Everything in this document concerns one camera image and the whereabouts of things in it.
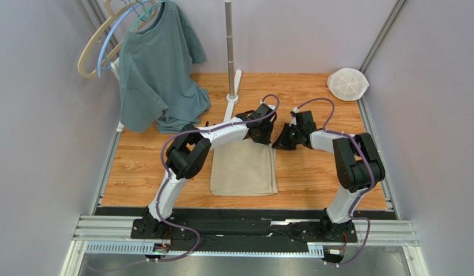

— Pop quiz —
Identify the white rack base foot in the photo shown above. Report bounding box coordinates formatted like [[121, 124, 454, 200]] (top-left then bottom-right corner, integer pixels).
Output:
[[223, 69, 242, 122]]

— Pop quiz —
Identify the green plastic hanger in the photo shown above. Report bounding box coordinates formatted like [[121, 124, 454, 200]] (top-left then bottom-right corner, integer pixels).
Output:
[[129, 1, 165, 32]]

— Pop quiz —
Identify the blue plastic hanger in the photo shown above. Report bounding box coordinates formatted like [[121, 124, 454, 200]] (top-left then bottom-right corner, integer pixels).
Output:
[[97, 0, 157, 78]]

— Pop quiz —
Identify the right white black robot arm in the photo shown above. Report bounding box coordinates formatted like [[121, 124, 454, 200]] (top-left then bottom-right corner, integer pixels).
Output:
[[272, 110, 386, 240]]

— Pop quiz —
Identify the metal garment rack pole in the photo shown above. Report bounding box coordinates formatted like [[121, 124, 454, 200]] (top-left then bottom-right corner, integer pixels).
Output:
[[225, 0, 235, 80]]

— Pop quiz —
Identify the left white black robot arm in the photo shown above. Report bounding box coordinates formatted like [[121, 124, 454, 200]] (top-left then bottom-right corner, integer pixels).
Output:
[[131, 102, 278, 239]]

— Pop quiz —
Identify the beige cloth napkin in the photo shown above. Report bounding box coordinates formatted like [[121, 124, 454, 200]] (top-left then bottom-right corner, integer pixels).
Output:
[[210, 140, 279, 197]]

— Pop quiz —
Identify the beige wooden hanger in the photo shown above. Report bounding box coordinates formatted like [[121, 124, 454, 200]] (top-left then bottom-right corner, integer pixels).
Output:
[[76, 0, 161, 79]]

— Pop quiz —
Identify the aluminium frame rail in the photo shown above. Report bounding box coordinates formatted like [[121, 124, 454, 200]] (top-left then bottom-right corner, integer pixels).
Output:
[[61, 216, 429, 275]]

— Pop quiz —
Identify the white plastic mesh basket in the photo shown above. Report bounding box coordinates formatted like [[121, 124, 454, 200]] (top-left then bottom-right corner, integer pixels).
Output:
[[327, 67, 370, 101]]

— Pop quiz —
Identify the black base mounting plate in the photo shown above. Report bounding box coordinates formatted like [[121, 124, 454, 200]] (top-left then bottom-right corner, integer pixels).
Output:
[[130, 208, 359, 252]]

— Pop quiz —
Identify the teal green t-shirt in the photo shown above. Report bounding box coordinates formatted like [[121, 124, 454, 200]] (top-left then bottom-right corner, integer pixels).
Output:
[[120, 1, 211, 134]]

